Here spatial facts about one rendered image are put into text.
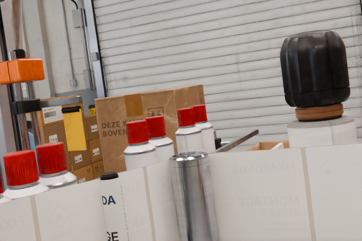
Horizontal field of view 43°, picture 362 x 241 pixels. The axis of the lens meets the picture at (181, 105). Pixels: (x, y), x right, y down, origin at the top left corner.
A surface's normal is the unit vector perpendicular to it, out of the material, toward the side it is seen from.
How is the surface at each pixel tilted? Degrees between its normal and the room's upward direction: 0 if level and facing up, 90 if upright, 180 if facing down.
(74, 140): 90
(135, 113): 90
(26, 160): 90
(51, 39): 90
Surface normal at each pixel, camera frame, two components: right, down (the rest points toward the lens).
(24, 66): 0.90, -0.10
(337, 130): 0.19, 0.07
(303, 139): -0.76, 0.14
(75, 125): -0.43, 0.11
